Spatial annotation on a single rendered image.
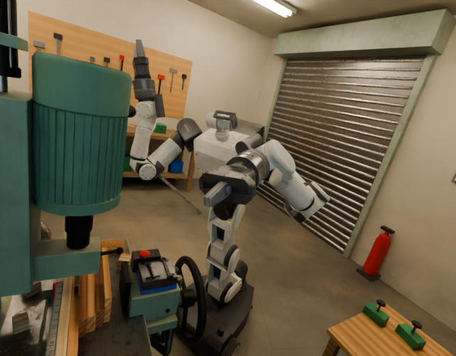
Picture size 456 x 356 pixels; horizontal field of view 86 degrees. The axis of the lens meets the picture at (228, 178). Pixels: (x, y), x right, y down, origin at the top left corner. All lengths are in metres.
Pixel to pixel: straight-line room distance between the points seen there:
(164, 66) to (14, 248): 3.65
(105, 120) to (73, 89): 0.07
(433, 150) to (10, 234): 3.11
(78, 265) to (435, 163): 2.99
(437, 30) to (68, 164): 3.02
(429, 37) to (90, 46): 3.70
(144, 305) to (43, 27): 3.57
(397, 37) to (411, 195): 1.59
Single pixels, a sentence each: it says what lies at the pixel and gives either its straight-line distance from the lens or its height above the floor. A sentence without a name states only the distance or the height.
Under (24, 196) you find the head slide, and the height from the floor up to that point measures 1.24.
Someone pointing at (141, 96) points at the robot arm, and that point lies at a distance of 1.10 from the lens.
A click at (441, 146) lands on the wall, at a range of 3.12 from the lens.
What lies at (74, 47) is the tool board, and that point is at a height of 1.70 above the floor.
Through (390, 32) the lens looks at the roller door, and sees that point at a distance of 3.32.
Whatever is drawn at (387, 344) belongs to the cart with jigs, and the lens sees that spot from 1.70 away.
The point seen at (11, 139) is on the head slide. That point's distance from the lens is 0.58.
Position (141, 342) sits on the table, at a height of 0.90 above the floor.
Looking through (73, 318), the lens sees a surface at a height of 0.94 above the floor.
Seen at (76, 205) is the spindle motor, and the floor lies 1.22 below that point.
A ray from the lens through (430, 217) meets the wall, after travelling 3.13.
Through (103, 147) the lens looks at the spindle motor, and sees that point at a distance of 0.57.
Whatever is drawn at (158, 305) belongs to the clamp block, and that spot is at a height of 0.92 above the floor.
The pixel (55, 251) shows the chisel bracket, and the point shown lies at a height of 1.07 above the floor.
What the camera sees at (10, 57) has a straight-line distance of 0.61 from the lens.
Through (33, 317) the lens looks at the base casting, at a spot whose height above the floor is 0.80.
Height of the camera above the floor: 1.50
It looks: 17 degrees down
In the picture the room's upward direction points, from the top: 13 degrees clockwise
